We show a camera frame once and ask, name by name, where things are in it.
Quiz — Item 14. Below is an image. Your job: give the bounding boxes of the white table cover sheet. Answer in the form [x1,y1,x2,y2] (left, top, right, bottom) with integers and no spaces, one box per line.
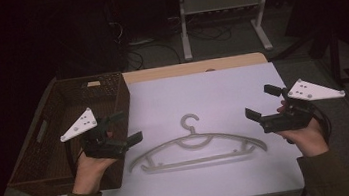
[35,59,308,196]

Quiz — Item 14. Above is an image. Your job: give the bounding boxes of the grey plastic clothes hanger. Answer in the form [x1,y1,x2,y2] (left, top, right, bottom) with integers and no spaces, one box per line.
[122,103,270,178]

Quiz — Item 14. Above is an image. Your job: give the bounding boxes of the black metal stand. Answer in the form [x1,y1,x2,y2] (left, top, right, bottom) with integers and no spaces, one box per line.
[268,20,349,94]

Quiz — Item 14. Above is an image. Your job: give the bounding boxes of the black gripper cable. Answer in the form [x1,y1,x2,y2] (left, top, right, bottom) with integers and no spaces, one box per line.
[310,102,335,146]

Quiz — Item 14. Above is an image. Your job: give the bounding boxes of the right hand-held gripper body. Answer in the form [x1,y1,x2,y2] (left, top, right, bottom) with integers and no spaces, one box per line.
[255,72,349,135]

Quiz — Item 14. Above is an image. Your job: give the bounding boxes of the person's right hand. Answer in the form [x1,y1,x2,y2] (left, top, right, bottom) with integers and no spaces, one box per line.
[272,95,332,162]

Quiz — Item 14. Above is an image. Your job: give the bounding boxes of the black floor cables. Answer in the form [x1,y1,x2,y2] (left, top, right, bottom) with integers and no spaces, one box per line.
[106,4,236,73]

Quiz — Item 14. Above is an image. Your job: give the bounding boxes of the brown wicker basket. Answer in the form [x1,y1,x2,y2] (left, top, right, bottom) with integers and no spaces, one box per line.
[0,69,143,196]

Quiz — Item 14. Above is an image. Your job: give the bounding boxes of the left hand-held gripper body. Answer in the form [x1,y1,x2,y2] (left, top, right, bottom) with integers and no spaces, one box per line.
[56,103,129,167]

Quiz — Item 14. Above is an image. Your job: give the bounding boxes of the white metal desk frame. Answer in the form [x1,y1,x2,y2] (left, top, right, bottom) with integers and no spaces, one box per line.
[176,0,280,63]

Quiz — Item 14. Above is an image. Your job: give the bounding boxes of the person's left hand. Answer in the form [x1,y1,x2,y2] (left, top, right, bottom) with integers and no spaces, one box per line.
[67,147,121,196]

